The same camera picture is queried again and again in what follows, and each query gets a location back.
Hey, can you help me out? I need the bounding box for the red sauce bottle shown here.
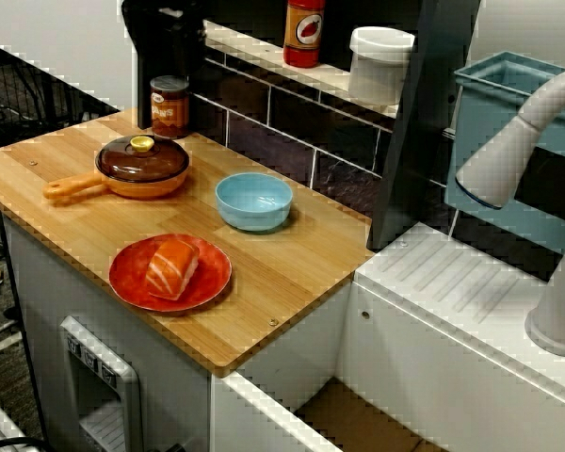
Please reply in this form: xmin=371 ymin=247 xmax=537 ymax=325
xmin=282 ymin=0 xmax=327 ymax=69

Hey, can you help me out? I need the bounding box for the toy beans can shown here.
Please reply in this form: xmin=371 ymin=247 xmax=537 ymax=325
xmin=149 ymin=74 xmax=190 ymax=140

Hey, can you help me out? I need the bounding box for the teal plastic bin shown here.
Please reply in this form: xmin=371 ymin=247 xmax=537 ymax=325
xmin=444 ymin=50 xmax=565 ymax=258

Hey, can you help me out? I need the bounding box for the brown lid with yellow knob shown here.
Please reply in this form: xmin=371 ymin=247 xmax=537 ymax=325
xmin=94 ymin=135 xmax=191 ymax=184

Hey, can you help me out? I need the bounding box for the black floor cable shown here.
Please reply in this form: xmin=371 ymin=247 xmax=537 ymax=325
xmin=0 ymin=436 xmax=44 ymax=452

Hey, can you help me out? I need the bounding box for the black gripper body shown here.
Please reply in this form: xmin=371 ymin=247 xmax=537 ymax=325
xmin=135 ymin=44 xmax=206 ymax=129

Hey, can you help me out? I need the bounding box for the light blue bowl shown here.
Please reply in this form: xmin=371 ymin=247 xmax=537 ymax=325
xmin=215 ymin=171 xmax=294 ymax=233

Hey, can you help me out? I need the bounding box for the white lidded container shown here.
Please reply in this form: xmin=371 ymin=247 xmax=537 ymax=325
xmin=347 ymin=25 xmax=416 ymax=107

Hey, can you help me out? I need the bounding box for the brown cardboard sheet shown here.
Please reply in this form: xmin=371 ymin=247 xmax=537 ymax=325
xmin=294 ymin=379 xmax=437 ymax=452

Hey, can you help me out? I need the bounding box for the red plate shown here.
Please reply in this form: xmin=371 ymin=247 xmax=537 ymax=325
xmin=108 ymin=233 xmax=234 ymax=313

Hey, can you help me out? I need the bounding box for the white toy sink unit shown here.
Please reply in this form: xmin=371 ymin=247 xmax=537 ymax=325
xmin=209 ymin=220 xmax=565 ymax=452

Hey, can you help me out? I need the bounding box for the orange toy frying pan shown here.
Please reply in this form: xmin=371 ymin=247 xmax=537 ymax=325
xmin=42 ymin=162 xmax=191 ymax=204

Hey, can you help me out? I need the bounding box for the dark grey cabinet post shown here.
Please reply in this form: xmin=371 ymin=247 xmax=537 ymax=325
xmin=365 ymin=0 xmax=482 ymax=252

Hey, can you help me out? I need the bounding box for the salmon nigiri sushi toy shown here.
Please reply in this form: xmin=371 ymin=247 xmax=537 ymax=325
xmin=144 ymin=238 xmax=202 ymax=301

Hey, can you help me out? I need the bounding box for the grey toy faucet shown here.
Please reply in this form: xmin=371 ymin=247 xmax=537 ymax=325
xmin=454 ymin=63 xmax=565 ymax=358

